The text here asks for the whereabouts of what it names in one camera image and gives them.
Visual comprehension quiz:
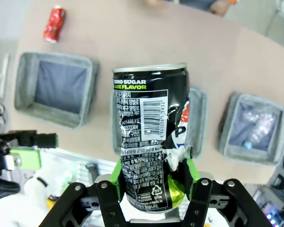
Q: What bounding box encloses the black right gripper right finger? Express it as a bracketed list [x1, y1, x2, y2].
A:
[177, 158, 273, 227]

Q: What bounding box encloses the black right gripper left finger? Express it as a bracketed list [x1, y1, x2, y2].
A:
[39, 157, 127, 227]

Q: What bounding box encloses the crushed black soda can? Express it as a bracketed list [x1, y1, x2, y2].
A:
[111, 62, 192, 212]

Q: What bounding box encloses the crushed clear plastic bottle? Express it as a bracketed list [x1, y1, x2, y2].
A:
[241, 107, 279, 149]

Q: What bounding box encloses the crushed red soda can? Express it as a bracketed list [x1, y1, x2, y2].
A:
[43, 6, 67, 44]

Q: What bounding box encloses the person's left hand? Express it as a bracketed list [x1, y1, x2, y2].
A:
[209, 0, 231, 17]

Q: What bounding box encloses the grey fabric basket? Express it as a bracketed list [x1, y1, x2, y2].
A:
[217, 92, 284, 166]
[13, 52, 100, 130]
[110, 86, 208, 159]

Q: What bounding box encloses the computer with pink lights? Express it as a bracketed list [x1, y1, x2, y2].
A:
[262, 202, 284, 227]

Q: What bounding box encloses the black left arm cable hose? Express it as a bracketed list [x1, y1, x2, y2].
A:
[0, 176, 21, 201]

